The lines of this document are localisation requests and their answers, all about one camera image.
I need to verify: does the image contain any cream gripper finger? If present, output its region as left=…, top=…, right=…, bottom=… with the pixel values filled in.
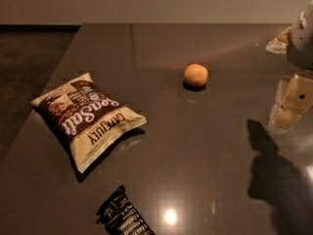
left=265, top=26, right=291, bottom=54
left=267, top=70, right=313, bottom=134

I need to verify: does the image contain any orange fruit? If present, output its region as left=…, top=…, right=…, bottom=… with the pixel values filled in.
left=184, top=64, right=208, bottom=87

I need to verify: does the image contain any cream brown sea salt chip bag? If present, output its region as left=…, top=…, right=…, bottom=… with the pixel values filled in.
left=31, top=73, right=147, bottom=172

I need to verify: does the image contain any black snack packet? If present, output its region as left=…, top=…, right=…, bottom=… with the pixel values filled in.
left=97, top=185, right=156, bottom=235

